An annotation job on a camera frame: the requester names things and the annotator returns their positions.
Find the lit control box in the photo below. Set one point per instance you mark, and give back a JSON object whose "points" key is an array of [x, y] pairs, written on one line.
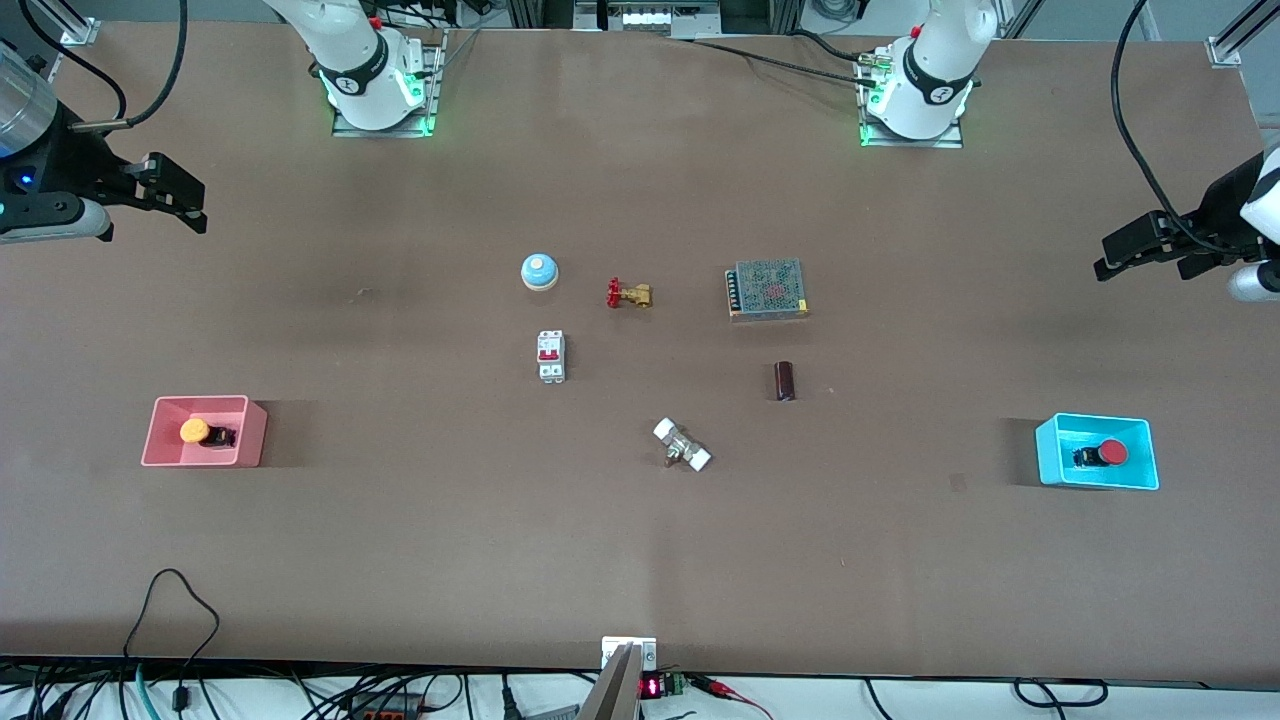
{"points": [[648, 15]]}

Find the blue white call bell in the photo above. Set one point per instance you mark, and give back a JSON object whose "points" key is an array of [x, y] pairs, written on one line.
{"points": [[539, 271]]}

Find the dark brown cylinder capacitor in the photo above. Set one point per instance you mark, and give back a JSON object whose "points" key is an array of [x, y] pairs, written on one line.
{"points": [[785, 381]]}

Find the red clip lead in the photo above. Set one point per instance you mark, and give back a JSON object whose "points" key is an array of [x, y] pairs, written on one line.
{"points": [[735, 695]]}

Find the metal fitting white ends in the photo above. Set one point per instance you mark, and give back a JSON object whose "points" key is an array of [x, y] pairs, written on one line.
{"points": [[682, 445]]}

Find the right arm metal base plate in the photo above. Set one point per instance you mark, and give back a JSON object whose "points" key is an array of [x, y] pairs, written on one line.
{"points": [[435, 90]]}

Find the white red circuit breaker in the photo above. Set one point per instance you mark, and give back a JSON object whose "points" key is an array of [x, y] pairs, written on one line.
{"points": [[551, 356]]}

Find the red push button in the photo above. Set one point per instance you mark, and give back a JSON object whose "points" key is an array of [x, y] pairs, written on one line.
{"points": [[1112, 453]]}

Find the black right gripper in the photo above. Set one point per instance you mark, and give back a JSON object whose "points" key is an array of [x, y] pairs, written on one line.
{"points": [[72, 160]]}

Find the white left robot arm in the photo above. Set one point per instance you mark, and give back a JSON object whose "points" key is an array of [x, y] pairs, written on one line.
{"points": [[935, 70]]}

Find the yellow push button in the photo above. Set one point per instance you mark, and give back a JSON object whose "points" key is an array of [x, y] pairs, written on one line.
{"points": [[194, 431]]}

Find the pink plastic bin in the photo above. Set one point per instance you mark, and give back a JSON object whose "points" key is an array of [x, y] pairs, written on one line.
{"points": [[205, 440]]}

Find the red digit display module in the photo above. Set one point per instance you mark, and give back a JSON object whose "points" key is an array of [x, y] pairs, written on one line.
{"points": [[662, 686]]}

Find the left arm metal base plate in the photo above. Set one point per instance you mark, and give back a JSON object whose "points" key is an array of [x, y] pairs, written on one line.
{"points": [[910, 142]]}

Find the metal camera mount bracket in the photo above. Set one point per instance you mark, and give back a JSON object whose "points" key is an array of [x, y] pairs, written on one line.
{"points": [[620, 680]]}

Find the metal mesh power supply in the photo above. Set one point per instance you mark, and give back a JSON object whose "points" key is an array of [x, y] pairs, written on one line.
{"points": [[768, 289]]}

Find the aluminium frame profile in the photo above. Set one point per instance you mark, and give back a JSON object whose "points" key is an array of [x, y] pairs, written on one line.
{"points": [[72, 22], [1240, 35]]}

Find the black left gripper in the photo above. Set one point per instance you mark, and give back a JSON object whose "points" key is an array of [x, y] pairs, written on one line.
{"points": [[1222, 202]]}

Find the cyan plastic bin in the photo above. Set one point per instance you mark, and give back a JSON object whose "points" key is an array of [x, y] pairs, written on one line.
{"points": [[1100, 470]]}

